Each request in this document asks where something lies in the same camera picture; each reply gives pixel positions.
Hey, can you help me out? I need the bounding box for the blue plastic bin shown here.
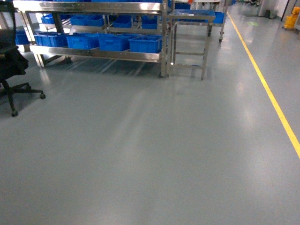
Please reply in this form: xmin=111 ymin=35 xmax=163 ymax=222
xmin=34 ymin=32 xmax=68 ymax=47
xmin=66 ymin=33 xmax=113 ymax=50
xmin=99 ymin=33 xmax=141 ymax=52
xmin=129 ymin=35 xmax=162 ymax=53

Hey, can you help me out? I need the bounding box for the stainless steel shelf rack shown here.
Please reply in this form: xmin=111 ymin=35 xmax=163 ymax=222
xmin=13 ymin=0 xmax=169 ymax=77

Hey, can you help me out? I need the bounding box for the small stainless steel table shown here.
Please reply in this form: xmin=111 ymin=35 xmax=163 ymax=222
xmin=166 ymin=9 xmax=216 ymax=79

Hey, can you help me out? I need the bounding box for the black office chair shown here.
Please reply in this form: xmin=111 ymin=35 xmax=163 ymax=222
xmin=0 ymin=1 xmax=46 ymax=117

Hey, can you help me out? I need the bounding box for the yellow mop bucket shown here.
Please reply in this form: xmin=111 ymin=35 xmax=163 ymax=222
xmin=283 ymin=7 xmax=300 ymax=30

